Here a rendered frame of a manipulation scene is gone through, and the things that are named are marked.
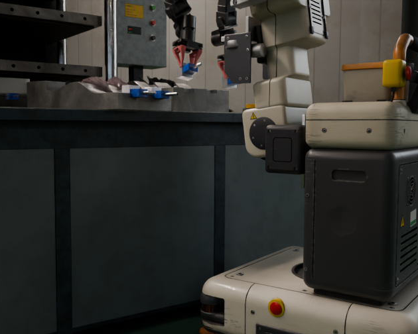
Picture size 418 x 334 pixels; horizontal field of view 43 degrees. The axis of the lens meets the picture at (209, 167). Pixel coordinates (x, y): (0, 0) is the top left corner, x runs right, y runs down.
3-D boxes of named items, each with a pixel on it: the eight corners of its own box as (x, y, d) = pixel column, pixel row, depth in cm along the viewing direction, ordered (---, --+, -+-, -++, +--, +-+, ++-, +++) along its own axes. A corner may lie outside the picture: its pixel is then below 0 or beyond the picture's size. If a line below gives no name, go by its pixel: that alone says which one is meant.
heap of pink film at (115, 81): (141, 95, 197) (141, 73, 197) (105, 93, 183) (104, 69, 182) (94, 97, 213) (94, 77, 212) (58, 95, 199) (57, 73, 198)
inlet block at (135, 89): (160, 101, 176) (160, 84, 175) (150, 100, 172) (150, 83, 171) (132, 102, 184) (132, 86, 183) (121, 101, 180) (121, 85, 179)
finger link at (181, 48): (171, 67, 202) (172, 44, 204) (187, 71, 206) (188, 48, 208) (180, 63, 197) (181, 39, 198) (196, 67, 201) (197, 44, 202)
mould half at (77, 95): (171, 111, 193) (171, 80, 192) (118, 109, 173) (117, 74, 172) (81, 112, 223) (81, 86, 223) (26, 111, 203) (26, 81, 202)
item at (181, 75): (207, 71, 195) (207, 57, 196) (195, 69, 192) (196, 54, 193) (188, 81, 205) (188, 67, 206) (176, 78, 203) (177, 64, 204)
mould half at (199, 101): (229, 112, 213) (229, 78, 212) (173, 111, 198) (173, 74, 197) (164, 114, 253) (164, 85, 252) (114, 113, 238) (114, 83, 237)
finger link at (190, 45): (176, 69, 204) (178, 46, 205) (192, 73, 208) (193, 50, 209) (186, 65, 198) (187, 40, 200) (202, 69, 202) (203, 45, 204)
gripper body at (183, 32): (171, 47, 203) (172, 28, 204) (194, 53, 209) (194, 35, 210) (180, 42, 198) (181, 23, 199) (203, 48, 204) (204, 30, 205)
